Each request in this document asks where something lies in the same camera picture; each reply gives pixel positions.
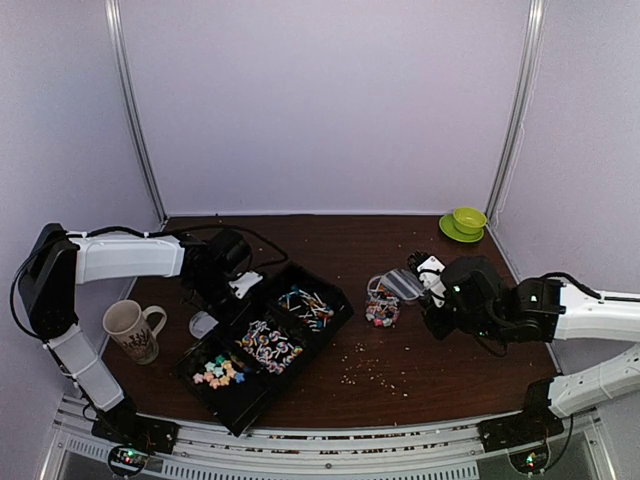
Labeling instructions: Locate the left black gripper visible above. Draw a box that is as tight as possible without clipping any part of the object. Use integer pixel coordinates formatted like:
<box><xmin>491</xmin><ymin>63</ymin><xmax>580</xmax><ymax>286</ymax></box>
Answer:
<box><xmin>188</xmin><ymin>270</ymin><xmax>254</xmax><ymax>331</ymax></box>

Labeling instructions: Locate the metal scoop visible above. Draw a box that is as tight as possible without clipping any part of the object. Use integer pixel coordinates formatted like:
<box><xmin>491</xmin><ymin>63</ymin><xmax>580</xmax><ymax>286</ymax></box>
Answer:
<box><xmin>381</xmin><ymin>269</ymin><xmax>426</xmax><ymax>302</ymax></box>

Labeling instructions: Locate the clear plastic cup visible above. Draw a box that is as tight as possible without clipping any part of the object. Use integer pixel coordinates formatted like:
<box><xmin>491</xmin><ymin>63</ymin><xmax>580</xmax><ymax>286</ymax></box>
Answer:
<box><xmin>365</xmin><ymin>275</ymin><xmax>401</xmax><ymax>328</ymax></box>

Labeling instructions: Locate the black three-compartment candy tray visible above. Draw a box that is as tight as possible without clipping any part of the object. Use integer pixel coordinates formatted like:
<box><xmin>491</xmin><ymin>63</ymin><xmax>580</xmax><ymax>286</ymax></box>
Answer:
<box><xmin>174</xmin><ymin>263</ymin><xmax>354</xmax><ymax>436</ymax></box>

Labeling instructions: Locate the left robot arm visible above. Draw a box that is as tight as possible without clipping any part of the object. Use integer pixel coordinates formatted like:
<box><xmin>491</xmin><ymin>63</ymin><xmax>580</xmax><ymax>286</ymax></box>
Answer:
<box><xmin>9</xmin><ymin>223</ymin><xmax>264</xmax><ymax>444</ymax></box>

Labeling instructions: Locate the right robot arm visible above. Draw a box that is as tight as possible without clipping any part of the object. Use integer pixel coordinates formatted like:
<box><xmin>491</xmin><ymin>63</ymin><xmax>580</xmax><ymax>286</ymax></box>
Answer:
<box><xmin>411</xmin><ymin>256</ymin><xmax>639</xmax><ymax>442</ymax></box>

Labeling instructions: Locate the clear plastic lid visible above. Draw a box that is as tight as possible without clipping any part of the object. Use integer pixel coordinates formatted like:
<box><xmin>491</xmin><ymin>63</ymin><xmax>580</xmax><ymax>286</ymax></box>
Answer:
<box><xmin>189</xmin><ymin>311</ymin><xmax>218</xmax><ymax>339</ymax></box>

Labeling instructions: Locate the cream floral mug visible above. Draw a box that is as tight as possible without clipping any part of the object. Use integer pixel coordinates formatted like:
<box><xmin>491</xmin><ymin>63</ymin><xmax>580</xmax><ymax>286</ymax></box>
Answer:
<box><xmin>102</xmin><ymin>300</ymin><xmax>167</xmax><ymax>365</ymax></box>

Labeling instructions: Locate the green saucer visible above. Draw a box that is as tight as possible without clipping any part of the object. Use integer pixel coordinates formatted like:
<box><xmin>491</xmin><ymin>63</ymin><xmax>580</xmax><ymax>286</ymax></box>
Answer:
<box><xmin>438</xmin><ymin>214</ymin><xmax>485</xmax><ymax>244</ymax></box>

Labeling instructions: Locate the green bowl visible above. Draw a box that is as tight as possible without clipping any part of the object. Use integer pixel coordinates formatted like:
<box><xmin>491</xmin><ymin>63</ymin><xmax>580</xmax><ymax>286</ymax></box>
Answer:
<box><xmin>452</xmin><ymin>207</ymin><xmax>487</xmax><ymax>235</ymax></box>

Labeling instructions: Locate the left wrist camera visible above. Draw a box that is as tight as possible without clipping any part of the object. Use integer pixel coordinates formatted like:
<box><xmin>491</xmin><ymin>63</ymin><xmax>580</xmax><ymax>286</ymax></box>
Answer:
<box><xmin>228</xmin><ymin>270</ymin><xmax>264</xmax><ymax>300</ymax></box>

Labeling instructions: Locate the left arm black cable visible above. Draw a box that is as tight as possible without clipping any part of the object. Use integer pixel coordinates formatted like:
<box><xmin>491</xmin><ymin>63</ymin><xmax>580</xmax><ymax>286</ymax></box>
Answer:
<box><xmin>9</xmin><ymin>224</ymin><xmax>290</xmax><ymax>341</ymax></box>

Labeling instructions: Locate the front aluminium rail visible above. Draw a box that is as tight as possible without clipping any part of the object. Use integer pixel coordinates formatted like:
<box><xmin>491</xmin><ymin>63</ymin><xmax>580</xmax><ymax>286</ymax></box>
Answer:
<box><xmin>36</xmin><ymin>400</ymin><xmax>616</xmax><ymax>479</ymax></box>

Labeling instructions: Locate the left aluminium frame post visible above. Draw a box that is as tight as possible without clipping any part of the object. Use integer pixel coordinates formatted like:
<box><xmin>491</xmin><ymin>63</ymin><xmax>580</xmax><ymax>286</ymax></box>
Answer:
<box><xmin>104</xmin><ymin>0</ymin><xmax>168</xmax><ymax>224</ymax></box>

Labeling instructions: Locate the aluminium frame post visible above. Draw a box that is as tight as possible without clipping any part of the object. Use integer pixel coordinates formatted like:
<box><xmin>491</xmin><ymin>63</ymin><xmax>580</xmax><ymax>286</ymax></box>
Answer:
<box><xmin>485</xmin><ymin>0</ymin><xmax>548</xmax><ymax>228</ymax></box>
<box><xmin>104</xmin><ymin>0</ymin><xmax>168</xmax><ymax>224</ymax></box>

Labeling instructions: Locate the right aluminium frame post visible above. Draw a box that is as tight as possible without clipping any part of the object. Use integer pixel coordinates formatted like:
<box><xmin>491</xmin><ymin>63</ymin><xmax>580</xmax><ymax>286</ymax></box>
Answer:
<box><xmin>485</xmin><ymin>0</ymin><xmax>548</xmax><ymax>228</ymax></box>

